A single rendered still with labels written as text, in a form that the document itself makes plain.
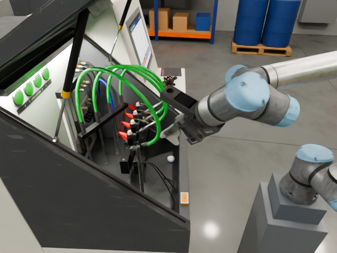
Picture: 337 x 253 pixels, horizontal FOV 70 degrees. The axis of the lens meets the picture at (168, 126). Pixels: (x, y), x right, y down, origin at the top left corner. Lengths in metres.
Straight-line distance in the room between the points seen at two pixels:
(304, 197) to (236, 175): 1.37
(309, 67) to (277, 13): 4.90
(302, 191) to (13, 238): 1.14
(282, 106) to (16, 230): 0.98
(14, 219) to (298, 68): 1.02
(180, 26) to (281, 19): 2.23
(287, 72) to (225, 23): 6.71
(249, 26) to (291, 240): 4.76
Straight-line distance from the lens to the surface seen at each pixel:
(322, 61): 0.77
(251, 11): 5.52
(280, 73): 0.70
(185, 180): 1.04
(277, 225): 1.19
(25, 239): 1.14
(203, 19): 6.23
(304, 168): 1.05
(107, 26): 1.25
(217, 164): 2.51
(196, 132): 0.63
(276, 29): 5.67
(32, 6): 4.68
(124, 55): 1.27
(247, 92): 0.47
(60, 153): 0.71
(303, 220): 1.23
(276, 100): 0.55
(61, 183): 0.80
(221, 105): 0.51
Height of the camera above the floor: 1.73
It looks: 36 degrees down
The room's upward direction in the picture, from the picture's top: straight up
